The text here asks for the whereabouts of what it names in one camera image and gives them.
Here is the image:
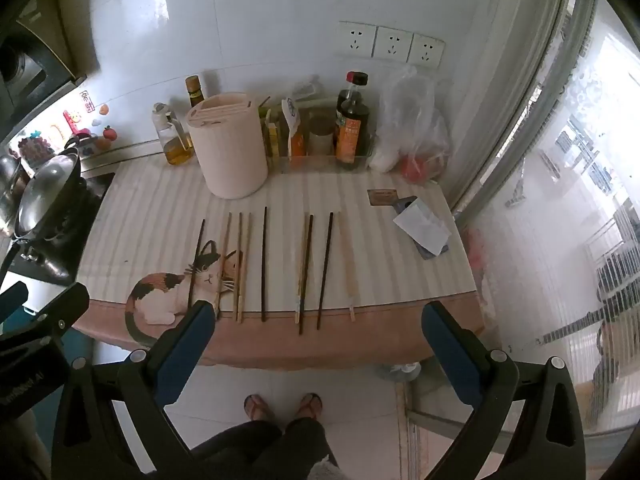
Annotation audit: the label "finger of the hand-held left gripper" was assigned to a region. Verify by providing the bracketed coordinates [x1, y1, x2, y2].
[0, 282, 90, 346]
[0, 281, 30, 322]

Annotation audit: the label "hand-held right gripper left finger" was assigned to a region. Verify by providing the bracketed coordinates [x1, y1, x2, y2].
[50, 300, 217, 480]

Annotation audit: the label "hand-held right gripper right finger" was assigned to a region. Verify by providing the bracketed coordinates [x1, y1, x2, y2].
[421, 301, 588, 480]

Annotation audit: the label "dark chopstick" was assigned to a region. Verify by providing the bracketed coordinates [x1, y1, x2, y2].
[260, 206, 269, 323]
[298, 214, 315, 336]
[316, 212, 334, 331]
[187, 218, 207, 310]

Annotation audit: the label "wooden chopstick with blue band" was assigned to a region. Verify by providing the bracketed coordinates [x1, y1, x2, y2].
[294, 212, 310, 325]

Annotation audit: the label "black wok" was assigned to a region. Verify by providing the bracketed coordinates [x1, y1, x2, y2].
[0, 155, 93, 283]

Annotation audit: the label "person's left foot in sandal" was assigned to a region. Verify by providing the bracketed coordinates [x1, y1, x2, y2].
[243, 394, 276, 423]

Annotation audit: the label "person's foot in sandal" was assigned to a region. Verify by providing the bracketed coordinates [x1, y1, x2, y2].
[295, 392, 323, 421]
[243, 394, 276, 423]

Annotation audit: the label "person's left leg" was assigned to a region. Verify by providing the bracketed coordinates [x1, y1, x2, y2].
[190, 420, 283, 480]

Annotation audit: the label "person's leg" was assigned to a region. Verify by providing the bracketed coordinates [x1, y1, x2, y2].
[260, 417, 341, 480]
[190, 420, 283, 480]

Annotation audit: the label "steel wok lid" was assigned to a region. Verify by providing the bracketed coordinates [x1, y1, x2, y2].
[15, 154, 81, 235]

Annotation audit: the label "black stove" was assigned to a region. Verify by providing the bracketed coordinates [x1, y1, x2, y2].
[10, 172, 117, 286]

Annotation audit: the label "steel steamer pot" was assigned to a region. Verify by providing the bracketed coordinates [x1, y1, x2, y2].
[0, 152, 26, 221]

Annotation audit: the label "person's right foot in sandal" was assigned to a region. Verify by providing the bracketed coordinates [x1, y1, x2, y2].
[295, 392, 323, 421]

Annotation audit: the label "cat printed table mat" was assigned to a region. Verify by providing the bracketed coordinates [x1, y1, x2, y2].
[72, 157, 488, 371]

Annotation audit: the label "person's right leg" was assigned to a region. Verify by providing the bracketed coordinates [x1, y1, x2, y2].
[260, 417, 341, 480]

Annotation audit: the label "grey fuzzy garment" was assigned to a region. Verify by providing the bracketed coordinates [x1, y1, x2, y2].
[307, 455, 341, 480]

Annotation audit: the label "glass oil bottle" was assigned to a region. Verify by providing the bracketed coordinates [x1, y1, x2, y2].
[151, 102, 196, 167]

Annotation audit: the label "yellow seasoning packets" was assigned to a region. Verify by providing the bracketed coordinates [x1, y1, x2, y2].
[262, 110, 283, 161]

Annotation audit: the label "clear organiser tray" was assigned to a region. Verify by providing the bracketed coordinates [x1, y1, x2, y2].
[260, 130, 376, 173]

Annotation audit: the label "clear plastic bag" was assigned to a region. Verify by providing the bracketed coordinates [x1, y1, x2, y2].
[370, 65, 451, 185]

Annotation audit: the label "orange and white seasoning packet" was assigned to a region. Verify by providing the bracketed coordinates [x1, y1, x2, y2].
[281, 97, 307, 158]

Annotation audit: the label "black range hood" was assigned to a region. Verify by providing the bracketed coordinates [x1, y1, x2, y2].
[0, 0, 88, 146]

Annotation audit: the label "soy sauce bottle orange label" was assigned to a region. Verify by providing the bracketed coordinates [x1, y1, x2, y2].
[334, 71, 372, 171]

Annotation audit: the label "dark bottle with gold cap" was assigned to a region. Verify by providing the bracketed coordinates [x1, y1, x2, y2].
[185, 75, 207, 108]

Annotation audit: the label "translucent plastic wrapper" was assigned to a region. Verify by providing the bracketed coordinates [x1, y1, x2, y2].
[292, 75, 321, 106]

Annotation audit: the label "grey window frame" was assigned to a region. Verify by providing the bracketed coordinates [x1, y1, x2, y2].
[450, 0, 601, 241]

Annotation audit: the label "white wall outlet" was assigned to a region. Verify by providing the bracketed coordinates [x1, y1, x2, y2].
[336, 21, 377, 59]
[407, 33, 445, 68]
[372, 26, 414, 62]

